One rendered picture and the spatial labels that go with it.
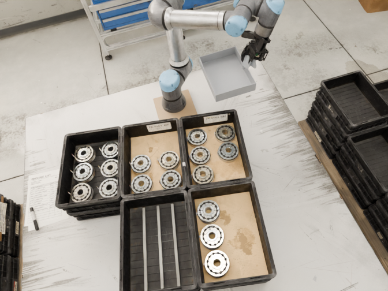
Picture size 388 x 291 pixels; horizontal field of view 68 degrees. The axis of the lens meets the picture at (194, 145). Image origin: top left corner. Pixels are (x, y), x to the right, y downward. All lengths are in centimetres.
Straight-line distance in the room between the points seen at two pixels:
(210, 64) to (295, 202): 82
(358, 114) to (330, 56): 119
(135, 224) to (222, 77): 82
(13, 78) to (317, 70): 316
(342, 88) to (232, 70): 103
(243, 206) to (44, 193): 109
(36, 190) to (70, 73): 183
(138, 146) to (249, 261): 78
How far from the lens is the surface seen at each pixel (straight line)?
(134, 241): 137
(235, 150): 144
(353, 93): 232
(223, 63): 155
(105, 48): 329
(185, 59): 169
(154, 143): 154
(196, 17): 127
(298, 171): 162
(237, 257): 131
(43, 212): 175
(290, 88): 289
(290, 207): 153
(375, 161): 219
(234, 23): 118
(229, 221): 134
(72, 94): 318
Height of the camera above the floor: 212
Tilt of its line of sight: 59 degrees down
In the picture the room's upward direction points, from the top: 10 degrees counter-clockwise
